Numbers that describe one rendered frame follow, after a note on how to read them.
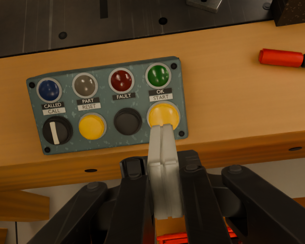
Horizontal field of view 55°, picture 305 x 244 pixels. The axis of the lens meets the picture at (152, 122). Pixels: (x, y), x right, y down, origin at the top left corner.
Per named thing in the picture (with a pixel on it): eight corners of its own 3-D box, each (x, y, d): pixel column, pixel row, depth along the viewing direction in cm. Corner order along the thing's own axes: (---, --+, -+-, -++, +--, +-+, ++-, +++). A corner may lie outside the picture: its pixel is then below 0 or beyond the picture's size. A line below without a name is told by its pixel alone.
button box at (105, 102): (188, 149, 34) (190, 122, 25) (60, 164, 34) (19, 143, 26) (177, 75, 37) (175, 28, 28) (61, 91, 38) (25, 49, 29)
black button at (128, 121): (142, 131, 29) (141, 135, 28) (117, 134, 29) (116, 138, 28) (138, 108, 28) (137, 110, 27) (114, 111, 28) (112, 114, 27)
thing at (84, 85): (99, 96, 28) (94, 89, 27) (76, 99, 28) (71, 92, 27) (98, 79, 29) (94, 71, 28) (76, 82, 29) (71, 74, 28)
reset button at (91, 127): (107, 135, 29) (104, 139, 28) (83, 138, 29) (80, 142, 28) (102, 112, 29) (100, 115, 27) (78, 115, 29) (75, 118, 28)
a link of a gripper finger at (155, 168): (170, 220, 14) (155, 221, 14) (166, 163, 21) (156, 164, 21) (162, 163, 14) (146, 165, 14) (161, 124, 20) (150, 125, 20)
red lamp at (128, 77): (134, 91, 28) (132, 84, 27) (112, 94, 28) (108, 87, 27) (133, 74, 29) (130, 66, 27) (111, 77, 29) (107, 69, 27)
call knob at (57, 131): (73, 141, 29) (70, 144, 28) (48, 144, 29) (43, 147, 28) (68, 115, 29) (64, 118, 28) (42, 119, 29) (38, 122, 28)
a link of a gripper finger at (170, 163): (162, 163, 14) (178, 161, 14) (161, 124, 20) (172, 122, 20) (170, 220, 14) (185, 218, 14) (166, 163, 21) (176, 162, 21)
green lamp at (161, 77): (171, 86, 28) (170, 79, 26) (148, 89, 28) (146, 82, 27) (169, 69, 28) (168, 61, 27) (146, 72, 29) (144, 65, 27)
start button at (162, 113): (179, 129, 29) (180, 132, 28) (150, 132, 29) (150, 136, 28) (176, 100, 28) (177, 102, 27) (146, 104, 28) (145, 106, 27)
